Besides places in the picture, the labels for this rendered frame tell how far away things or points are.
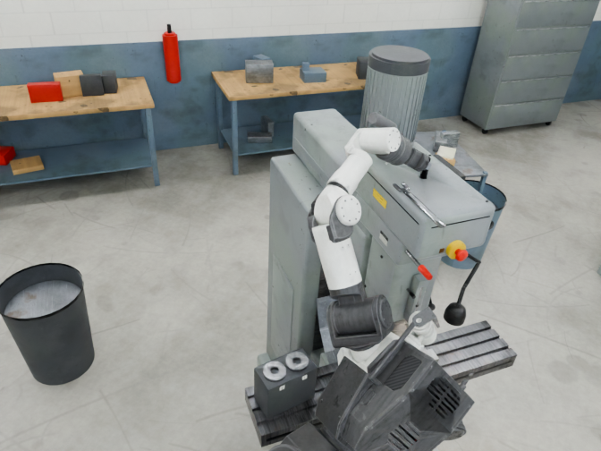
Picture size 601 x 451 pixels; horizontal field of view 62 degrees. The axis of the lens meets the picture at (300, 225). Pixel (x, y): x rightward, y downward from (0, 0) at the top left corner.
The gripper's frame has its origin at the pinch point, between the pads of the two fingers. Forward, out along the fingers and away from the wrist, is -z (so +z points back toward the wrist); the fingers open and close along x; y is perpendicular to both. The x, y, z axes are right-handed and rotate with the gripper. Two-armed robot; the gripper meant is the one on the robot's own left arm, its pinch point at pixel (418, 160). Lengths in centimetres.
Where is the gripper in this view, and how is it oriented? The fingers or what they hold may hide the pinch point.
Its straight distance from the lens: 162.2
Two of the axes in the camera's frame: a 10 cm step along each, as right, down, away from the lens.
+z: -6.8, -1.6, -7.1
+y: 4.6, -8.5, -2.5
